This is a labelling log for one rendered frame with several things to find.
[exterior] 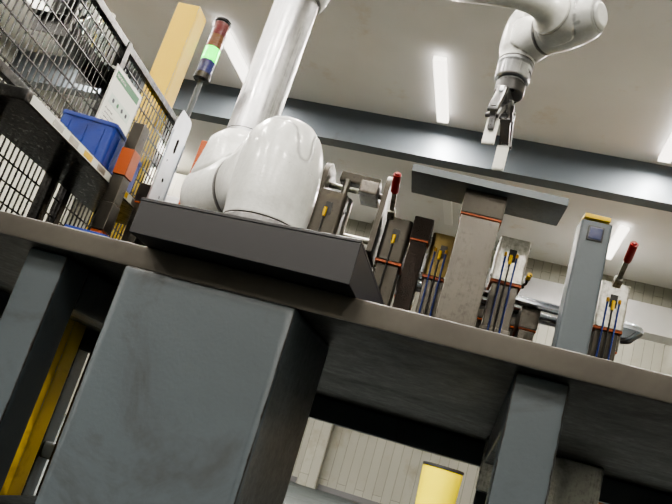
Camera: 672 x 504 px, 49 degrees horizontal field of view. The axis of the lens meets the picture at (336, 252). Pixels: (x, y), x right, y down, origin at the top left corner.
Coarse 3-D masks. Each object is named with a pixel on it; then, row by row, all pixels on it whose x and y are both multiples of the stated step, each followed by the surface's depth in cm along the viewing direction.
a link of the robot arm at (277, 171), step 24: (264, 120) 137; (288, 120) 135; (264, 144) 131; (288, 144) 131; (312, 144) 134; (240, 168) 131; (264, 168) 129; (288, 168) 129; (312, 168) 132; (216, 192) 139; (240, 192) 129; (264, 192) 127; (288, 192) 128; (312, 192) 132; (288, 216) 128
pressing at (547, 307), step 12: (420, 276) 202; (420, 288) 214; (516, 300) 197; (528, 300) 192; (516, 312) 209; (552, 312) 198; (552, 324) 208; (624, 324) 188; (624, 336) 200; (636, 336) 195
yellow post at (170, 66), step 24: (192, 24) 292; (168, 48) 289; (192, 48) 296; (168, 72) 286; (144, 96) 283; (168, 96) 286; (144, 168) 281; (72, 336) 259; (72, 360) 263; (48, 384) 252; (48, 408) 255; (24, 432) 248; (24, 456) 247; (24, 480) 251
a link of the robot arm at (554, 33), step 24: (456, 0) 171; (480, 0) 169; (504, 0) 168; (528, 0) 168; (552, 0) 169; (576, 0) 171; (552, 24) 171; (576, 24) 170; (600, 24) 169; (552, 48) 178
